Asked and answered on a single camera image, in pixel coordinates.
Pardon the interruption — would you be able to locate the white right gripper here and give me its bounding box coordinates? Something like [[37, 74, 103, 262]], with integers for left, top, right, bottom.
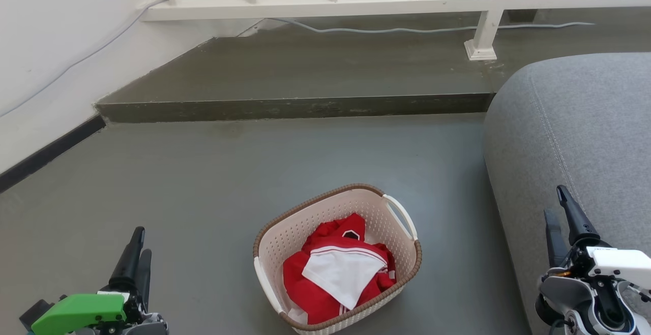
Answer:
[[535, 185, 651, 335]]

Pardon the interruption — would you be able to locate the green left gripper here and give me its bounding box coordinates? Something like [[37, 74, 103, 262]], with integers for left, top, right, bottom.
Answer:
[[31, 227, 169, 335]]

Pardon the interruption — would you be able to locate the beige perforated laundry basket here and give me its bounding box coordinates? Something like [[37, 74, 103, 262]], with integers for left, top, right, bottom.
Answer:
[[253, 183, 423, 335]]

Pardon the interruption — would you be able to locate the grey fabric sofa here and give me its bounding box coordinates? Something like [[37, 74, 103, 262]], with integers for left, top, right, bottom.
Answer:
[[483, 52, 651, 335]]

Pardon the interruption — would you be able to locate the black baseboard strip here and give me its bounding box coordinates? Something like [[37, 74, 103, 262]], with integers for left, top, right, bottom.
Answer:
[[0, 114, 107, 194]]

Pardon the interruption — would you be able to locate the red sports jersey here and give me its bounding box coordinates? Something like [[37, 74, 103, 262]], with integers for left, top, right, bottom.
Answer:
[[282, 213, 397, 325]]

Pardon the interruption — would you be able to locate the white garment with red stripes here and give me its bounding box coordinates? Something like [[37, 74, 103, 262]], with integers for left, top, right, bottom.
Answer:
[[302, 246, 388, 311]]

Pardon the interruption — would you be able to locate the raised concrete step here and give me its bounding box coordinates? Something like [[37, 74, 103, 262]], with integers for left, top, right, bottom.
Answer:
[[95, 7, 651, 124]]

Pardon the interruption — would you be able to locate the white railing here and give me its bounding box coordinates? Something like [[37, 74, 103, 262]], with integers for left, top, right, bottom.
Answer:
[[141, 0, 651, 62]]

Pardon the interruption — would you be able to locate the light grey cable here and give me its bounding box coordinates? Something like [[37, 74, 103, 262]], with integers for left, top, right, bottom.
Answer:
[[0, 0, 596, 118]]

